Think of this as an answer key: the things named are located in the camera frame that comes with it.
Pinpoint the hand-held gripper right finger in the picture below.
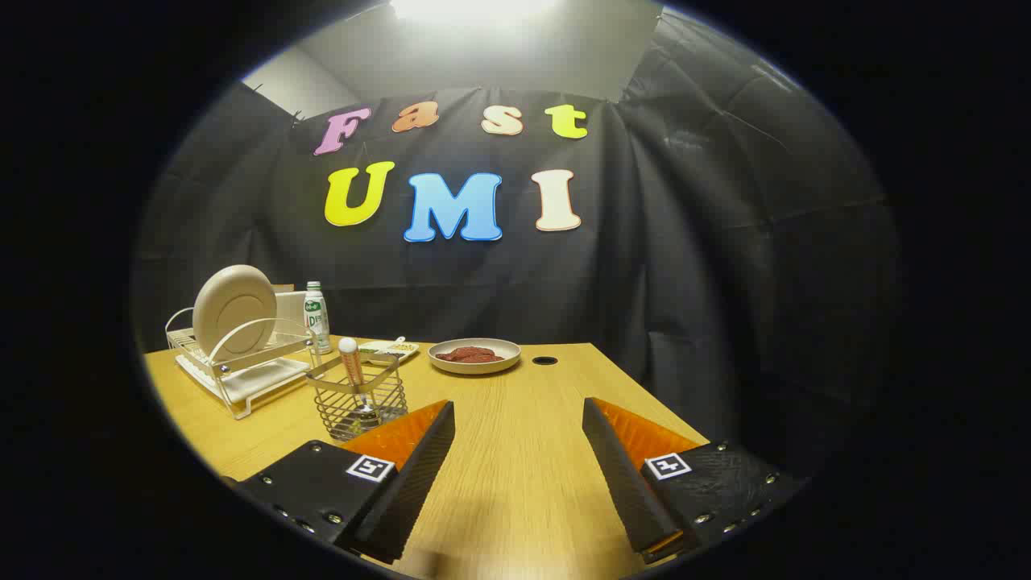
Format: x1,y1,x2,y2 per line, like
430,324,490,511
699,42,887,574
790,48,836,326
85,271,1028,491
582,396,806,565

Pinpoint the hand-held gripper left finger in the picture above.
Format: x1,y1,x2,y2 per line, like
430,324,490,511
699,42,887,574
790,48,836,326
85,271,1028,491
222,400,456,565

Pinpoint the metal wire basket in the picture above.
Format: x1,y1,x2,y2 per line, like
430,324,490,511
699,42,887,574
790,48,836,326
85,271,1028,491
306,354,409,441

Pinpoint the spoon with red checked handle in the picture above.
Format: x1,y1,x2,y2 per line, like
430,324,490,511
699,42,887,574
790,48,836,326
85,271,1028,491
338,337,373,413

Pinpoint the white wire dish rack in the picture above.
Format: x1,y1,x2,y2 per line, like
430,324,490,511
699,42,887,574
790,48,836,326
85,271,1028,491
165,306,323,421

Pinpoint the beige plate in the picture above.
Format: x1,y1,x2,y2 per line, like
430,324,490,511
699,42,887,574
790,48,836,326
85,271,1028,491
192,264,279,362

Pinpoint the beige dish with meat patties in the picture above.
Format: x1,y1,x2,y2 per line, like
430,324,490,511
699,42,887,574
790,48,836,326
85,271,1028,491
428,338,522,375

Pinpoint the white divided dish with grains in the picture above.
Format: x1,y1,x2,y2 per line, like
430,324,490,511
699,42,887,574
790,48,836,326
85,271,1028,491
357,337,420,366

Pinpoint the white drip tray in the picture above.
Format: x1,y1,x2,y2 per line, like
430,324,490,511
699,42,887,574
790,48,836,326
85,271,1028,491
176,353,313,405

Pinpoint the white bottle with green label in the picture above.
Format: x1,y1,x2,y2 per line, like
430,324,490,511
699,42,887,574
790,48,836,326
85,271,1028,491
303,281,333,355

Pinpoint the white toaster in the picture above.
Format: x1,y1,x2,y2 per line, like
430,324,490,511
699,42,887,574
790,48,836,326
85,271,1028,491
274,290,308,333

